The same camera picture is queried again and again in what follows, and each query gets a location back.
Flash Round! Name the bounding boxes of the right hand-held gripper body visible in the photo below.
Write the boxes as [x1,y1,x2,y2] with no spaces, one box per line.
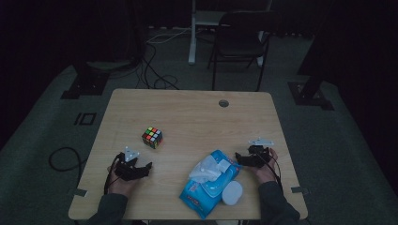
[247,138,275,169]

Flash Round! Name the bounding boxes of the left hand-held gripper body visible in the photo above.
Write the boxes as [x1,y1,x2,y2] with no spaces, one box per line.
[114,145,141,182]

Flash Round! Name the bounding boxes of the colourful puzzle cube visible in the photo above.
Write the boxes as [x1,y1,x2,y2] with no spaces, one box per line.
[141,126,164,150]

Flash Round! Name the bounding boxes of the white wet wipe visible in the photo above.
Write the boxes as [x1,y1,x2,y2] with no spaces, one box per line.
[188,155,232,185]

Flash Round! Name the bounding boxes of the blue wet wipes pack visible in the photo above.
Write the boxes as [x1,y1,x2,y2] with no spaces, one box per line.
[178,149,244,220]

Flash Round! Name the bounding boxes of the person's left hand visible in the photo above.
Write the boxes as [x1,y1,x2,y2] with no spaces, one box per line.
[107,163,139,199]

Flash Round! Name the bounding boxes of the grey tape strip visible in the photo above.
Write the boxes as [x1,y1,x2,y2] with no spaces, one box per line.
[290,186,310,196]

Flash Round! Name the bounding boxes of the black stand with square base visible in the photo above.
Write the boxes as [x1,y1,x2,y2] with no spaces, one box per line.
[60,59,111,100]
[287,0,335,112]

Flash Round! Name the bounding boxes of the grey round stand base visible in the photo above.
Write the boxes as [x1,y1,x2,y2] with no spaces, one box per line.
[85,59,133,72]

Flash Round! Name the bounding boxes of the black folding chair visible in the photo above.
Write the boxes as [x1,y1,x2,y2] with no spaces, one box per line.
[207,10,282,92]

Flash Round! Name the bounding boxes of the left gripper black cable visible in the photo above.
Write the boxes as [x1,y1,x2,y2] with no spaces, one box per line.
[103,153,122,195]

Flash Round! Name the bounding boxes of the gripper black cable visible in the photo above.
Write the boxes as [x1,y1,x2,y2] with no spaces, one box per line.
[264,152,284,192]
[103,153,122,195]

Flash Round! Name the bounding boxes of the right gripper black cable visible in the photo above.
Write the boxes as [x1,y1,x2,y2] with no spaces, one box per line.
[264,152,284,192]

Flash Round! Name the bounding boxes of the black floor cables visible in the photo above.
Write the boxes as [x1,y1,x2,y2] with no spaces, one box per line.
[134,42,181,92]

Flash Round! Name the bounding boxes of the white floor cable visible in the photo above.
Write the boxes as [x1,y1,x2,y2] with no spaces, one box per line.
[145,27,192,45]

